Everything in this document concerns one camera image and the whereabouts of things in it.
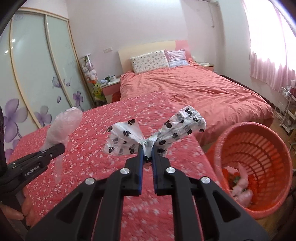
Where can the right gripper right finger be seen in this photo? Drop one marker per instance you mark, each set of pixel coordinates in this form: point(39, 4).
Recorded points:
point(201, 209)

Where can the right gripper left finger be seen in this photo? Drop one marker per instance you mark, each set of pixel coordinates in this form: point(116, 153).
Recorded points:
point(93, 210)

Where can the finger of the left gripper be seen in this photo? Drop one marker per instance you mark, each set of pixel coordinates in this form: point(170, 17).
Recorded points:
point(51, 153)

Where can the clear plastic bag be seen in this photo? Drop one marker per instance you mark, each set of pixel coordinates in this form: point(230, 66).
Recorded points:
point(62, 127)

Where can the white paw print bag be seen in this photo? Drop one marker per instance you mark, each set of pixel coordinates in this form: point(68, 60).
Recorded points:
point(126, 137)

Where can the person's left hand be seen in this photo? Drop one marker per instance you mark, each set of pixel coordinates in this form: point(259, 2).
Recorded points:
point(27, 212)

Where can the red plastic laundry basket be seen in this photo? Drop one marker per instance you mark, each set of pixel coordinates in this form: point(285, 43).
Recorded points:
point(265, 157)

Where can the flower painted sliding wardrobe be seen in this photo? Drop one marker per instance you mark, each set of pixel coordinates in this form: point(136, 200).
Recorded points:
point(40, 74)

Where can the plush toy display tube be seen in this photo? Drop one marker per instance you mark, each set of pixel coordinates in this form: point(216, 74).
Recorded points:
point(92, 80)

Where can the pink bedside table left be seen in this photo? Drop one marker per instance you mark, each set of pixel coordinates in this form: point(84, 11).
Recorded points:
point(110, 89)

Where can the white mug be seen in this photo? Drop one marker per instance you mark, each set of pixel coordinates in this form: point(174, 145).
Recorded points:
point(112, 78)

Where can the salmon pink duvet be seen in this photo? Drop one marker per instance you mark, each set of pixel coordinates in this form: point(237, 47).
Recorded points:
point(220, 101)

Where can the beige and pink headboard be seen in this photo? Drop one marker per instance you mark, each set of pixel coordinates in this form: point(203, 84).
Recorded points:
point(126, 53)

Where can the floral white pillow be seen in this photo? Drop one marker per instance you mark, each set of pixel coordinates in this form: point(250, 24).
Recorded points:
point(149, 61)

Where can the bedside table right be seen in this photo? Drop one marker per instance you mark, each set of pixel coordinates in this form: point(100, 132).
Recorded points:
point(206, 65)

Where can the striped pink pillow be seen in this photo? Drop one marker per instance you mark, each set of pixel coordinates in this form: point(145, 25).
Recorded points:
point(176, 58)

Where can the pink window curtain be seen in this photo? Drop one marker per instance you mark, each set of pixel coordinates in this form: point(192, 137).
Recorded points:
point(272, 44)

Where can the white wire storage rack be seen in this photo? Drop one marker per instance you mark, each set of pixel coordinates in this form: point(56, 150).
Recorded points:
point(285, 109)

